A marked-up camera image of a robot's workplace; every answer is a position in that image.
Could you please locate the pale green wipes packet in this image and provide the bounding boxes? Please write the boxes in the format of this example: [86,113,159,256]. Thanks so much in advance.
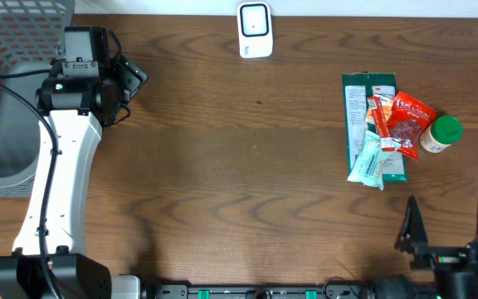
[347,130,394,190]

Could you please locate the green lid white jar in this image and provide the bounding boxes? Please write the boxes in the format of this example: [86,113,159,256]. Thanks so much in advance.
[420,115,464,154]

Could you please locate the red snack stick packet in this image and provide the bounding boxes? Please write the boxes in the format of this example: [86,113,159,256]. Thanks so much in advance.
[369,98,396,152]

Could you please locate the orange red snack pouch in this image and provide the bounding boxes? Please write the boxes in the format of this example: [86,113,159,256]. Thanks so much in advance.
[387,91,437,161]

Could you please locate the small orange juice box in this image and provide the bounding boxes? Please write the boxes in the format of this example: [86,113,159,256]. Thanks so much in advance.
[364,94,394,125]

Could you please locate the green snack packet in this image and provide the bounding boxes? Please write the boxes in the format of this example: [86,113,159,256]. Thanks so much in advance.
[342,73,407,183]

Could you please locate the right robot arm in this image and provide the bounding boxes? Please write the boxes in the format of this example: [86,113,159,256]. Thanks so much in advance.
[358,196,478,299]

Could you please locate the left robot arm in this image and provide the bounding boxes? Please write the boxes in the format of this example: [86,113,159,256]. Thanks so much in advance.
[0,27,147,298]

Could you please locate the white barcode scanner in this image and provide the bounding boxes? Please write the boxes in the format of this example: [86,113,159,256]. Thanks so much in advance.
[237,1,274,59]

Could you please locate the grey plastic mesh basket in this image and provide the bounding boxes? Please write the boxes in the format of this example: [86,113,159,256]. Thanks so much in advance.
[0,0,75,197]

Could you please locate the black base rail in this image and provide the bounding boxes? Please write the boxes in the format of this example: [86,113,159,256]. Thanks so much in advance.
[149,281,441,299]

